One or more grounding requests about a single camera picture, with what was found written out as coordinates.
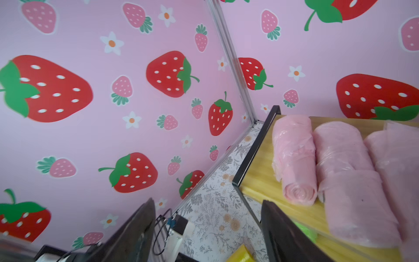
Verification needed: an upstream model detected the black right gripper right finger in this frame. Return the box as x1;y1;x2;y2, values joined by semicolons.
261;200;333;262

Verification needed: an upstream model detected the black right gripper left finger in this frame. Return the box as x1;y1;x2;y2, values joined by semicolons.
83;198;156;262

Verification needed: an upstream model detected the green trash bag roll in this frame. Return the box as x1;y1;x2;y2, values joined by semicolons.
294;221;318;243

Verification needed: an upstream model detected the yellow trash bag roll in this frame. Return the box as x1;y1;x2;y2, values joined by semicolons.
226;245;255;262

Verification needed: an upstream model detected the three-tier wooden shelf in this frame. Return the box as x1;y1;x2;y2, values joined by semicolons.
234;106;419;262

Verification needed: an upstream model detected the pink trash bag roll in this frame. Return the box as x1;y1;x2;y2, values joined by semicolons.
364;121;419;262
313;121;402;248
272;115;318;206

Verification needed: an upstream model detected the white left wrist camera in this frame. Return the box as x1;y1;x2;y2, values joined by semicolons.
162;214;196;262

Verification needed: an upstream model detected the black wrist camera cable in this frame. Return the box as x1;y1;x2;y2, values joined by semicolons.
152;207;174;257

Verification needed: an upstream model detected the left aluminium corner post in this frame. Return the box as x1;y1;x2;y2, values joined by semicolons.
206;0;258;124

